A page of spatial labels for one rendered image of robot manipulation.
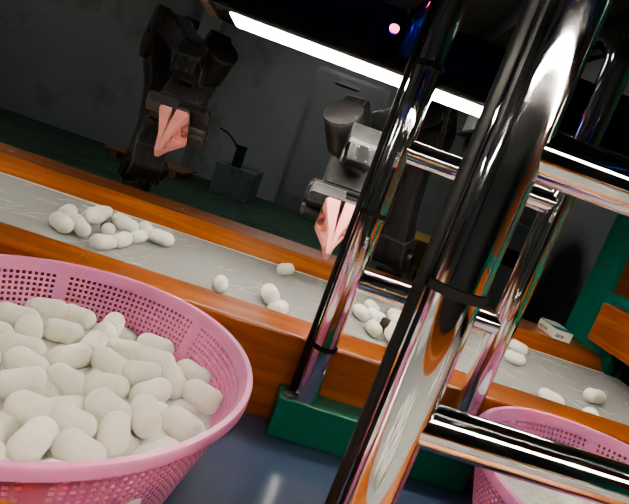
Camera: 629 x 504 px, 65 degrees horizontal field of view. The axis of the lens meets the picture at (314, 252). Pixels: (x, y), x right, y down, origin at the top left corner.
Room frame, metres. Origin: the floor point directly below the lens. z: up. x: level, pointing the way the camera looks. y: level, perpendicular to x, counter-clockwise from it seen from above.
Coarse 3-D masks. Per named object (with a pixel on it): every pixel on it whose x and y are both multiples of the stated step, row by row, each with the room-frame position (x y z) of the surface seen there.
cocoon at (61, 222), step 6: (54, 216) 0.58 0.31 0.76; (60, 216) 0.58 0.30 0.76; (66, 216) 0.58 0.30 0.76; (54, 222) 0.57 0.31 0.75; (60, 222) 0.57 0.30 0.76; (66, 222) 0.57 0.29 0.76; (72, 222) 0.58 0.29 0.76; (60, 228) 0.57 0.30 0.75; (66, 228) 0.57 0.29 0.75; (72, 228) 0.58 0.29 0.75
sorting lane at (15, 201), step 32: (0, 192) 0.66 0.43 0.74; (32, 192) 0.71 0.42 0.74; (32, 224) 0.57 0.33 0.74; (96, 224) 0.67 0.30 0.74; (128, 256) 0.58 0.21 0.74; (160, 256) 0.63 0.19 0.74; (192, 256) 0.68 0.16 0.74; (224, 256) 0.74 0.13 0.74; (256, 288) 0.64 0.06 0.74; (288, 288) 0.69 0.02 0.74; (320, 288) 0.75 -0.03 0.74; (352, 320) 0.64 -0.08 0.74; (512, 384) 0.61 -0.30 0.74; (544, 384) 0.66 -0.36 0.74; (576, 384) 0.72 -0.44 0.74; (608, 384) 0.79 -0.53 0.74; (608, 416) 0.62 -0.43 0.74
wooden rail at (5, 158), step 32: (0, 160) 0.77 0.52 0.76; (32, 160) 0.81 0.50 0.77; (64, 192) 0.77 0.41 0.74; (96, 192) 0.79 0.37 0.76; (128, 192) 0.83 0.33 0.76; (160, 224) 0.79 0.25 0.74; (192, 224) 0.80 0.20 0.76; (224, 224) 0.85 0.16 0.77; (256, 256) 0.80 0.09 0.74; (288, 256) 0.82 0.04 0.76; (320, 256) 0.87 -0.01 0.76; (544, 352) 0.85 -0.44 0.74; (576, 352) 0.87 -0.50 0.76
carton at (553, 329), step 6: (540, 318) 0.93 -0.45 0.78; (540, 324) 0.93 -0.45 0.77; (546, 324) 0.91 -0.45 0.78; (552, 324) 0.90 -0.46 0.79; (558, 324) 0.92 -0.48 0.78; (546, 330) 0.90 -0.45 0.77; (552, 330) 0.88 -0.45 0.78; (558, 330) 0.88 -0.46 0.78; (564, 330) 0.88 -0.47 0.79; (552, 336) 0.88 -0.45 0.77; (558, 336) 0.88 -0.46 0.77; (564, 336) 0.88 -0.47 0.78; (570, 336) 0.88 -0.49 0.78
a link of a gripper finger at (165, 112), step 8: (160, 112) 0.78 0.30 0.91; (168, 112) 0.79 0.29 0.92; (160, 120) 0.78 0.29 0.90; (168, 120) 0.79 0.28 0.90; (160, 128) 0.77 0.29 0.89; (192, 128) 0.84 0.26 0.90; (160, 136) 0.77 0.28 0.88; (192, 136) 0.83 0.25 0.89; (200, 136) 0.84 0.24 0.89; (192, 144) 0.84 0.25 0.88; (200, 144) 0.84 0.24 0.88
